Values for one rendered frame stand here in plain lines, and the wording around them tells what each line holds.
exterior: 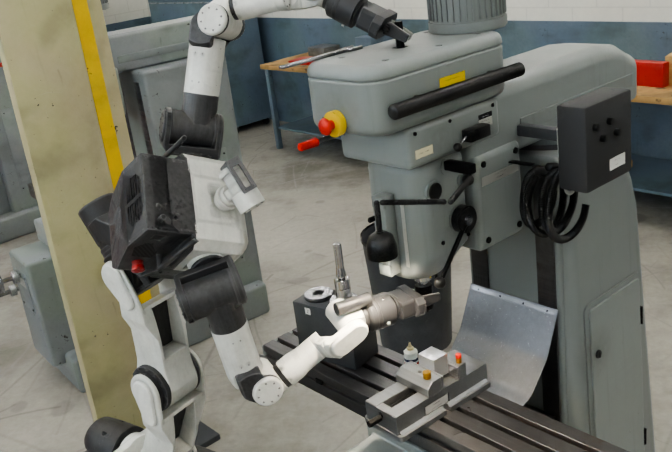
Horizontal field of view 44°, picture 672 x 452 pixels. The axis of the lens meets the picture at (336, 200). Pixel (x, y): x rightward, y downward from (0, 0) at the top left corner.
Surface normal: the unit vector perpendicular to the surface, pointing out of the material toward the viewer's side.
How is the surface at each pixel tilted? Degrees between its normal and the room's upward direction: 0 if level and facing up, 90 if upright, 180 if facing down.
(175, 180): 58
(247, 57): 90
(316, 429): 0
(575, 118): 90
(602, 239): 89
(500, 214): 90
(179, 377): 80
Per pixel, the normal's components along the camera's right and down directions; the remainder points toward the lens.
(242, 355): 0.36, 0.32
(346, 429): -0.12, -0.94
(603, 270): 0.66, 0.15
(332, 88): -0.74, 0.30
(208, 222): 0.61, -0.42
